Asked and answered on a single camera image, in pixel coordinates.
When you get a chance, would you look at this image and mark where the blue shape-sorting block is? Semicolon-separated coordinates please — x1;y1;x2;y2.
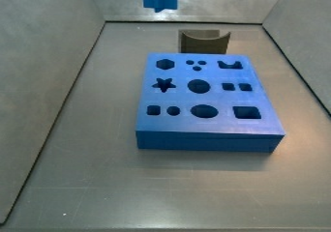
136;53;286;152

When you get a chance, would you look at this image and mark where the dark curved holder piece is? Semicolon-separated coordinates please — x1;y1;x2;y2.
179;29;232;54

